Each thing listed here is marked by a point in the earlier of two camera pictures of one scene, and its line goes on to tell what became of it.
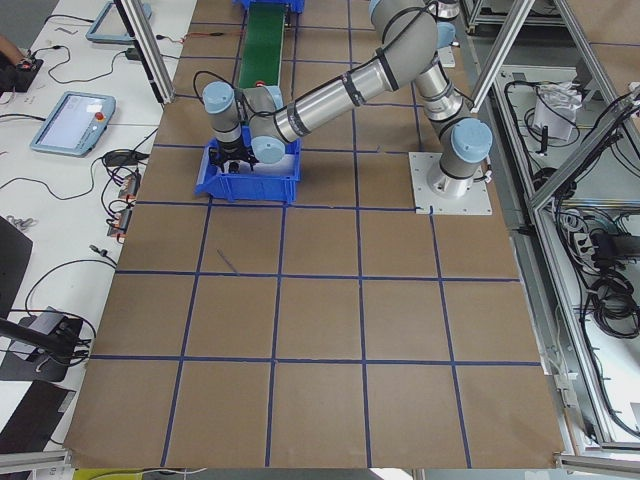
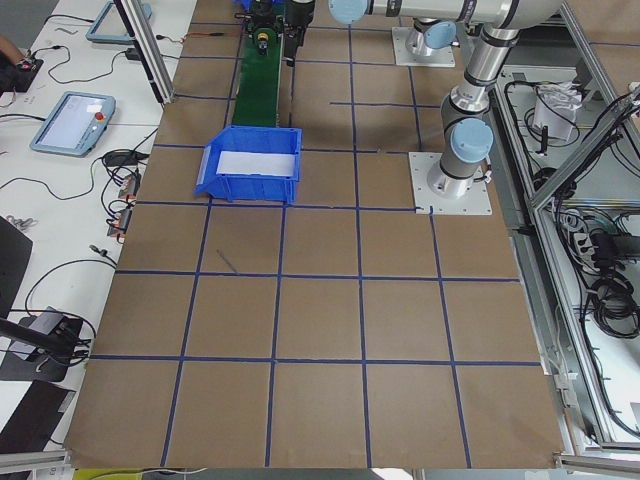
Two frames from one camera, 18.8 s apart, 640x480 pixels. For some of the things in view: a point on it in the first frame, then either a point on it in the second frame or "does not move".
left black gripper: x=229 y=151 → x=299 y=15
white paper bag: x=556 y=108 does not move
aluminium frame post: x=149 y=53 does not move
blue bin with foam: x=273 y=177 does not move
